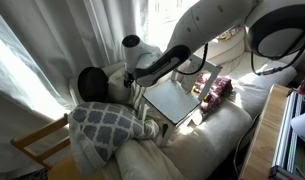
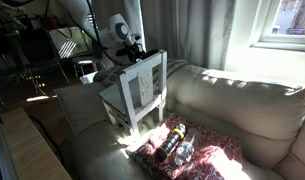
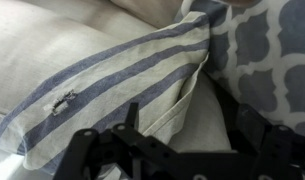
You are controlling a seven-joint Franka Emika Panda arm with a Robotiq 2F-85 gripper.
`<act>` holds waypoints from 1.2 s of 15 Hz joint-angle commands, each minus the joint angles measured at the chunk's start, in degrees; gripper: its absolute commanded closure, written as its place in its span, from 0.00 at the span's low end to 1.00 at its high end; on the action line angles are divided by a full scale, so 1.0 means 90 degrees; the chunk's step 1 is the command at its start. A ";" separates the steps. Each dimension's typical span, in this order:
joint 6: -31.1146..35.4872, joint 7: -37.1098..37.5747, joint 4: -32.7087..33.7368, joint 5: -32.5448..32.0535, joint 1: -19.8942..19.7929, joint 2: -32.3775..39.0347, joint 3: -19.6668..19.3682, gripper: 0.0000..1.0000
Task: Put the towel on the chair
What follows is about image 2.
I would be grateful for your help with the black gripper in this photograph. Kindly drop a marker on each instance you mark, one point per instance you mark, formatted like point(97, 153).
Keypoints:
point(135, 52)

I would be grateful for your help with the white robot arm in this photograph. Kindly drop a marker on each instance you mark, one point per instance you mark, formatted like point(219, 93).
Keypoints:
point(107, 28)

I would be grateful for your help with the white wooden chair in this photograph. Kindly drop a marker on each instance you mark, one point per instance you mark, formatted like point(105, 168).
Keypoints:
point(138, 90)

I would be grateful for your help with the dark plaid blanket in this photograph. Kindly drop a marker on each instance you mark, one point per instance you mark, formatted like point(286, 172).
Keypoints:
point(108, 75)

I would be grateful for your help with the round white stool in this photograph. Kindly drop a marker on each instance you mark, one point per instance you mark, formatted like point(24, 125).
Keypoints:
point(85, 61)

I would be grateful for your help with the grey curtain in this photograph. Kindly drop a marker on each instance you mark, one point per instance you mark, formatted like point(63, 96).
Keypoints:
point(188, 30)

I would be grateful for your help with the beige loose cushion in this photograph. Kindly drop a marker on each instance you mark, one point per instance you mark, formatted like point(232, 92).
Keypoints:
point(82, 106)

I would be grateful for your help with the dark bottle with yellow label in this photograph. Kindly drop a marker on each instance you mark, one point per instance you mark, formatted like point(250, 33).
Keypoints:
point(171, 141)

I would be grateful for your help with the clear plastic water bottle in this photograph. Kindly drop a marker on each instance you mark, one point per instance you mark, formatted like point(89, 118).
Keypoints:
point(185, 150)

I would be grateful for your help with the beige fabric sofa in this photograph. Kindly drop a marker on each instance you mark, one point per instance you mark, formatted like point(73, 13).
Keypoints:
point(245, 110)

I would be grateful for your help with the red white patterned cloth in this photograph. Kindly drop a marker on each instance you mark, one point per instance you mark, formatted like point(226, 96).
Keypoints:
point(212, 156)

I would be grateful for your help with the light wooden table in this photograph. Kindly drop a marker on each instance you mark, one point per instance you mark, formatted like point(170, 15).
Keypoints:
point(28, 146)

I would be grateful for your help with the white framed window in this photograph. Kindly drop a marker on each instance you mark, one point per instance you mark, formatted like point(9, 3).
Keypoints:
point(287, 23)

